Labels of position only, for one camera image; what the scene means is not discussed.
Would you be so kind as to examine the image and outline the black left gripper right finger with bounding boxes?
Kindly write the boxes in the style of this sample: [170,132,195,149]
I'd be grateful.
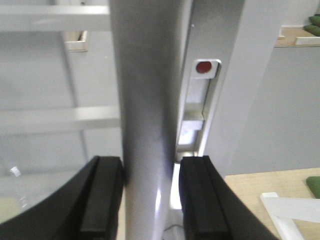
[179,155,277,240]

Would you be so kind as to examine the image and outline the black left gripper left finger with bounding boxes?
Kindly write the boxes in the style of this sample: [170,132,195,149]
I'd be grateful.
[0,156,124,240]

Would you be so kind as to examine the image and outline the white framed transparent sliding door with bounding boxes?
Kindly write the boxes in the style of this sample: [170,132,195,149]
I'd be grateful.
[0,0,283,240]

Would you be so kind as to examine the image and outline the grey vertical door handle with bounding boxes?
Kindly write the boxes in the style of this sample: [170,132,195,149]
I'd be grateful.
[109,0,193,240]

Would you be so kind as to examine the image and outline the door lock with red dot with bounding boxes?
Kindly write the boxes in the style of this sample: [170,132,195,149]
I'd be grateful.
[175,58,222,163]

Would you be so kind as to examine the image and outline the light wooden side platform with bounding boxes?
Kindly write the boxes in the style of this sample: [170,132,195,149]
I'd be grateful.
[224,167,320,240]

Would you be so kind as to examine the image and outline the green cushion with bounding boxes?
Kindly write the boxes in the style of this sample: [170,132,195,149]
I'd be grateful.
[306,176,320,199]

